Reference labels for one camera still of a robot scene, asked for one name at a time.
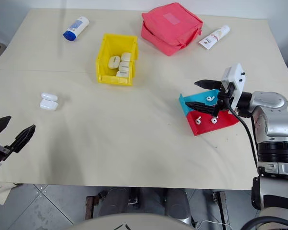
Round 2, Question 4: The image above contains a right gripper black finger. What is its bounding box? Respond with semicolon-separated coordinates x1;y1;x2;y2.
185;101;218;116
194;79;223;91

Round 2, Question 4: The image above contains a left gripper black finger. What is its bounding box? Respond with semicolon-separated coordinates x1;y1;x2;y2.
0;115;12;139
8;124;36;153

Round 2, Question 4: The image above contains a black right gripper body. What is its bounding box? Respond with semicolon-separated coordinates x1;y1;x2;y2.
213;82;236;119

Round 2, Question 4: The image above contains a yellow plastic bin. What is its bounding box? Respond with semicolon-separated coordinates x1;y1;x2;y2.
95;33;140;86

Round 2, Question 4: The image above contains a white cosmetic tube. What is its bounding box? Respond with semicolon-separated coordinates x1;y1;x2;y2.
198;25;230;50

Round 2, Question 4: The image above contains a red fabric pouch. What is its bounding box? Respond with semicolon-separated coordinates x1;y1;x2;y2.
140;2;204;57

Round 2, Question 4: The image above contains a cream table cover sheet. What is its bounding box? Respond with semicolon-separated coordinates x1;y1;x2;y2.
0;7;288;84
0;69;288;204

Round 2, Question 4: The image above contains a white bottle with blue cap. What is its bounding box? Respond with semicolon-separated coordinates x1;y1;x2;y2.
63;16;90;42

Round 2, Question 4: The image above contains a pale robot torso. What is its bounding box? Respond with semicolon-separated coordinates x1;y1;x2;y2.
69;212;195;230

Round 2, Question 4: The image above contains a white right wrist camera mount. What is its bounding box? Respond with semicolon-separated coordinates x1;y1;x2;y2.
220;63;247;111

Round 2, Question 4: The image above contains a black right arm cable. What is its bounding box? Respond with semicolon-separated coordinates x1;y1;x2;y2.
224;91;288;230

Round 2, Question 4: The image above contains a rusty metal frame bar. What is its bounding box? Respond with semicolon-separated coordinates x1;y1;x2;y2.
212;191;230;230
85;195;99;220

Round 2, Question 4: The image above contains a thin white cable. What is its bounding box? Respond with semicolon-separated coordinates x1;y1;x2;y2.
196;219;233;228

